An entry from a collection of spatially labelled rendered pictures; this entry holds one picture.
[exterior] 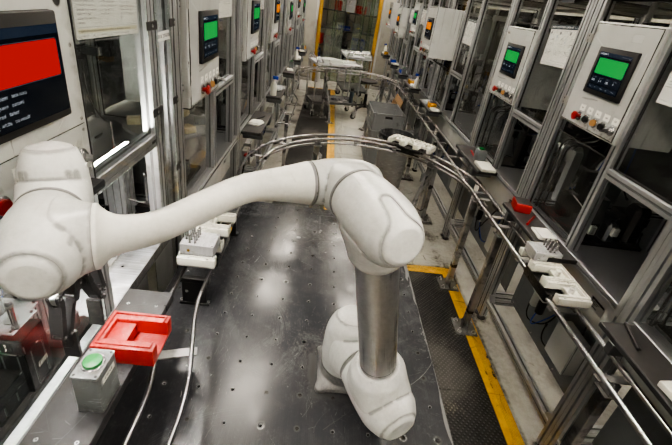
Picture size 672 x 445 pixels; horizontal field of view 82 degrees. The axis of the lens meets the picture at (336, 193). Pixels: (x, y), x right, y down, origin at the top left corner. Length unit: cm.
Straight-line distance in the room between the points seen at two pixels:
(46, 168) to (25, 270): 20
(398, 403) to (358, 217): 59
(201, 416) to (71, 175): 85
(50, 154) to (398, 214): 58
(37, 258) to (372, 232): 49
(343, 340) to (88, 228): 83
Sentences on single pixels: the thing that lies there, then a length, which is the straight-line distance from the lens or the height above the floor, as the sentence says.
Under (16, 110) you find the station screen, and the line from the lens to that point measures 86.
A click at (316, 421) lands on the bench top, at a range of 137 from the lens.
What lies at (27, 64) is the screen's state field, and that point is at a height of 165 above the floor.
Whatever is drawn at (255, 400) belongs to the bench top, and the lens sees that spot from 139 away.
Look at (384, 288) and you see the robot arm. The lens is 87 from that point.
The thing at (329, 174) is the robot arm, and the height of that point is 148.
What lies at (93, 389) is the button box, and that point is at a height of 99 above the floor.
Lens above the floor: 182
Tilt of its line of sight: 26 degrees down
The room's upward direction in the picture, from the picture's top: 9 degrees clockwise
